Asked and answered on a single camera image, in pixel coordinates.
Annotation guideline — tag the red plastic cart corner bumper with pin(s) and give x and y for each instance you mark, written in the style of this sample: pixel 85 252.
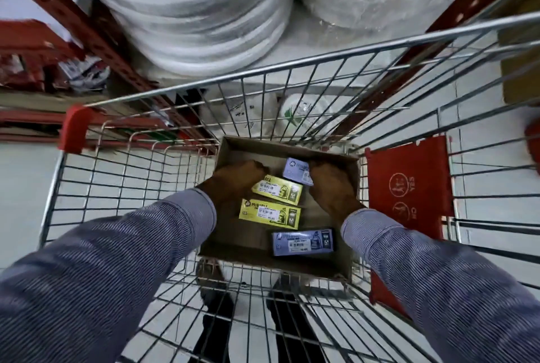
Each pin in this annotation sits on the red plastic cart corner bumper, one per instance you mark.
pixel 76 128

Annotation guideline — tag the large purple packet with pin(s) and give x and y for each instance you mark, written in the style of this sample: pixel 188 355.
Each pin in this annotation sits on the large purple packet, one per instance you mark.
pixel 302 242

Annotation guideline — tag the red round object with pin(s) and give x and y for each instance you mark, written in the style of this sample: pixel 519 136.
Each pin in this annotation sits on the red round object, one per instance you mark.
pixel 534 143

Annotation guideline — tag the brown cardboard box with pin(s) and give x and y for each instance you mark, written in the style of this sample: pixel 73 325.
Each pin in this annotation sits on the brown cardboard box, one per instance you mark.
pixel 249 236

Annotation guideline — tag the yellow packet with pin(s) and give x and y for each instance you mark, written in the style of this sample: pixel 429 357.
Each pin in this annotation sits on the yellow packet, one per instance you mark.
pixel 279 189
pixel 270 213

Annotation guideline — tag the person's right forearm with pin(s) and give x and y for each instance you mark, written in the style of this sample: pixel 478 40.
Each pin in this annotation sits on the person's right forearm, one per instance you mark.
pixel 443 291

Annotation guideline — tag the red metal shelf rack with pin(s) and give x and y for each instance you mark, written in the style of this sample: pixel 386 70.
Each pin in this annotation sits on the red metal shelf rack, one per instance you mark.
pixel 71 16

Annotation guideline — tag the person's right fingers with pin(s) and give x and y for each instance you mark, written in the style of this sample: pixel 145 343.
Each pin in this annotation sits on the person's right fingers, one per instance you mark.
pixel 317 175

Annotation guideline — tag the person's left forearm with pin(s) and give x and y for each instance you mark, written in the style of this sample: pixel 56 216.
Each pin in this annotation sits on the person's left forearm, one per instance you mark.
pixel 105 274

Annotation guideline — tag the person's left leg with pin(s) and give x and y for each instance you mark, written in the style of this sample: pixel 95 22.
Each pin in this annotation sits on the person's left leg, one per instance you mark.
pixel 215 316

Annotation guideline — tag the person's leg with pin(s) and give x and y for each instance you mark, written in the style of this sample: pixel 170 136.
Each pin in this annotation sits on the person's leg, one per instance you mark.
pixel 295 329
pixel 215 316

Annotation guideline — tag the yellow cardboard carton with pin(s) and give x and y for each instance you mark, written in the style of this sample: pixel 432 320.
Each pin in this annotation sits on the yellow cardboard carton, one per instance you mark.
pixel 521 59

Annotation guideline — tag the person's left fingers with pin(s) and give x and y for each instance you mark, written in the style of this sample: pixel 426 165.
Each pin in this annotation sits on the person's left fingers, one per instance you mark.
pixel 258 170

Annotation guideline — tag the white bag with green print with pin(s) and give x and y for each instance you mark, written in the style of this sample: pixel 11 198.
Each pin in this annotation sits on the white bag with green print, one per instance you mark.
pixel 306 113

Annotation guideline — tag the person's right hand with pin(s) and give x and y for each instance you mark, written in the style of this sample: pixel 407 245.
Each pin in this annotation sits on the person's right hand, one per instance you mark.
pixel 333 194

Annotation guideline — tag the small purple packet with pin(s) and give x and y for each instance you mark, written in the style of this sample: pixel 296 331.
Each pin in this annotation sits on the small purple packet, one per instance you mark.
pixel 294 170

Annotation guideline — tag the person's left hand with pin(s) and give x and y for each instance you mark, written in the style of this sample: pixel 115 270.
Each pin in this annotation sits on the person's left hand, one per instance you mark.
pixel 234 185

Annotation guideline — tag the red cart child seat flap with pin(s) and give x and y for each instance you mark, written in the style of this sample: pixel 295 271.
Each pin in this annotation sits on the red cart child seat flap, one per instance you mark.
pixel 411 194

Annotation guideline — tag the white plastic bag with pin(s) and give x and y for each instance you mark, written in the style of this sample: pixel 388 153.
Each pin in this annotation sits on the white plastic bag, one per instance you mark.
pixel 240 111

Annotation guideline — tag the person's right leg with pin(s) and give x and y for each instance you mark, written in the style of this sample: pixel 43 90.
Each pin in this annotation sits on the person's right leg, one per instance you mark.
pixel 295 329

